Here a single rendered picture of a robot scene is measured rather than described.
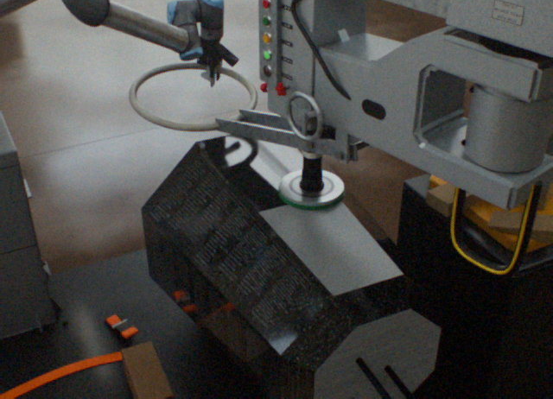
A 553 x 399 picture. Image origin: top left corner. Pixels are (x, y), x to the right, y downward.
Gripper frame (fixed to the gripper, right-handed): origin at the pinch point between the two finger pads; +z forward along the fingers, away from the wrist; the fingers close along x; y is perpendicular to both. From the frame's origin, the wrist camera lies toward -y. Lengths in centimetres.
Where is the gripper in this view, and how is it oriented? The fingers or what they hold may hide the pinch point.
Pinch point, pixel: (216, 81)
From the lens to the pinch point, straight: 297.2
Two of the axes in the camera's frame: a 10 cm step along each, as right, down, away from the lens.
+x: -3.2, 5.7, -7.6
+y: -9.5, -2.5, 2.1
